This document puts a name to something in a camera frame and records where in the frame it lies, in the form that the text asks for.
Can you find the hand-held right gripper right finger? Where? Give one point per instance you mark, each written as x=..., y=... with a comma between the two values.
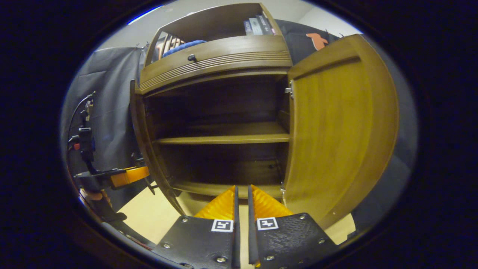
x=251, y=224

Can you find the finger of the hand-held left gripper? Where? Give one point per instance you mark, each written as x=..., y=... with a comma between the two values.
x=130, y=175

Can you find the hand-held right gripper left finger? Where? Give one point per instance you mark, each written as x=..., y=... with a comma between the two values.
x=236, y=224

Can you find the wooden shoe cabinet door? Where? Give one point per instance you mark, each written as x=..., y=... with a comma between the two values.
x=336, y=130
x=143, y=134

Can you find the wooden double-door shoe cabinet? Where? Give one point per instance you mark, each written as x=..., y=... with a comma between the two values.
x=224, y=101

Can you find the metal door hinge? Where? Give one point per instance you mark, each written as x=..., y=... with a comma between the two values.
x=289, y=89
x=283, y=188

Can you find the wooden inner shelf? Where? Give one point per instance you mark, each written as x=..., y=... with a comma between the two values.
x=231, y=134

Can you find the round black drawer knob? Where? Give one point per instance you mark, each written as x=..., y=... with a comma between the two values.
x=192, y=58

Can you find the folded blue towel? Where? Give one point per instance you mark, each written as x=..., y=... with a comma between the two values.
x=183, y=48

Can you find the wooden drawer front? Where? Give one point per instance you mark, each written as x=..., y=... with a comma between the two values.
x=231, y=52

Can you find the grey white book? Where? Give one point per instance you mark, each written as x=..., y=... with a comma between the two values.
x=256, y=27

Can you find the black book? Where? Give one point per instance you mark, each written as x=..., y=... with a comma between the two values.
x=266, y=24

